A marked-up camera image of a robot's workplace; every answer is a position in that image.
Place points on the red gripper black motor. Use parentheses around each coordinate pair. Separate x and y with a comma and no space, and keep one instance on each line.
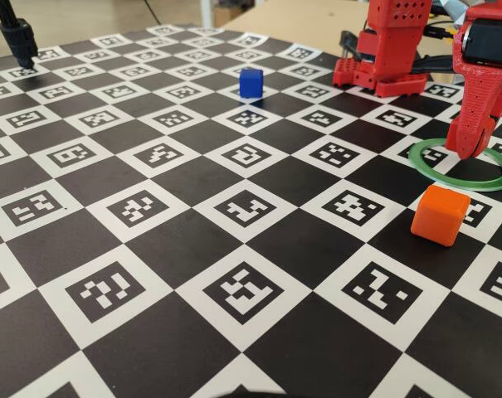
(475,89)

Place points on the blue cube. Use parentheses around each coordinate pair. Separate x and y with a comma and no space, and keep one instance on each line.
(251,83)

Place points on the red robot arm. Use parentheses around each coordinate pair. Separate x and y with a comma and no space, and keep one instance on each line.
(383,41)

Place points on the orange cube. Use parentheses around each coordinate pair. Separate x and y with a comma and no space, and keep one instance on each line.
(439,215)

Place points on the black power plug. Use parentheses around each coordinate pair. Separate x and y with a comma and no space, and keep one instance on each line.
(435,66)

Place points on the cardboard box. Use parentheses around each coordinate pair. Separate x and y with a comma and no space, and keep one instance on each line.
(227,16)

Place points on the white table leg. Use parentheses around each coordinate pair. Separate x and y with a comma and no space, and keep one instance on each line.
(206,12)

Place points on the black white marker checkerboard mat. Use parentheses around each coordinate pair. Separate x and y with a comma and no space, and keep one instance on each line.
(192,248)

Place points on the black tripod leg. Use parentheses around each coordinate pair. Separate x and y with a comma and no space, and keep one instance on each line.
(20,41)

